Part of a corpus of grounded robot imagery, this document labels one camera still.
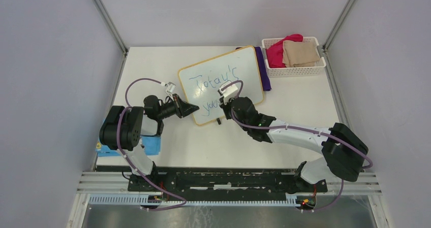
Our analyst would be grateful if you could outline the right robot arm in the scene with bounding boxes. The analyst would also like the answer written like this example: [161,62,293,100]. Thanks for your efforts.
[219,96,372,191]

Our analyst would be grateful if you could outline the blue cartoon cloth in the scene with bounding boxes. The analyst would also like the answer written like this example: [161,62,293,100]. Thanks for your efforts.
[95,136,161,157]

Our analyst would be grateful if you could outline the beige folded cloth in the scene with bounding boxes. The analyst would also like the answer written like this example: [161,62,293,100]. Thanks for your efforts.
[282,40,321,68]

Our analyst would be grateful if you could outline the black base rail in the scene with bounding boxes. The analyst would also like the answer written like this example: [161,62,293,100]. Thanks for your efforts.
[96,166,328,203]

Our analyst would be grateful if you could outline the white plastic basket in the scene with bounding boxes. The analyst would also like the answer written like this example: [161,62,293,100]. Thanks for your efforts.
[261,37,327,78]

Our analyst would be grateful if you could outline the red cloth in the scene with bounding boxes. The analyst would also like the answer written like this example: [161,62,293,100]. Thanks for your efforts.
[266,34,303,69]

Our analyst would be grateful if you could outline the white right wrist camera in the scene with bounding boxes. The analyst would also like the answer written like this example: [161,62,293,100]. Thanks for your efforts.
[218,81,239,104]

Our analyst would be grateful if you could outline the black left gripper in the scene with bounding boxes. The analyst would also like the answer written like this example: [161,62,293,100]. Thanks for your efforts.
[157,93,199,120]

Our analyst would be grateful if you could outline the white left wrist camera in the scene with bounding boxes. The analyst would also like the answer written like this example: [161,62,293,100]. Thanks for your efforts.
[160,82,176,99]

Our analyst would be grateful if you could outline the purple folded towel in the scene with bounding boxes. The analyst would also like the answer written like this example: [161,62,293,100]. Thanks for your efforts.
[254,46,271,91]

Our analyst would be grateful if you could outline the white slotted cable duct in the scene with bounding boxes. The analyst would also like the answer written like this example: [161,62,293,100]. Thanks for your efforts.
[88,194,300,208]

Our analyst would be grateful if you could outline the yellow framed whiteboard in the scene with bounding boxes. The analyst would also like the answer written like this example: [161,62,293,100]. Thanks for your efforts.
[178,46,265,126]

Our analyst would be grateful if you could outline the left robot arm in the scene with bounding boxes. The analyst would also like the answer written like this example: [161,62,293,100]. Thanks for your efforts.
[99,94,199,191]

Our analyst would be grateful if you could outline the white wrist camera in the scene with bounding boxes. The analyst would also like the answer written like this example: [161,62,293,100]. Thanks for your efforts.
[218,81,239,104]
[160,82,176,99]

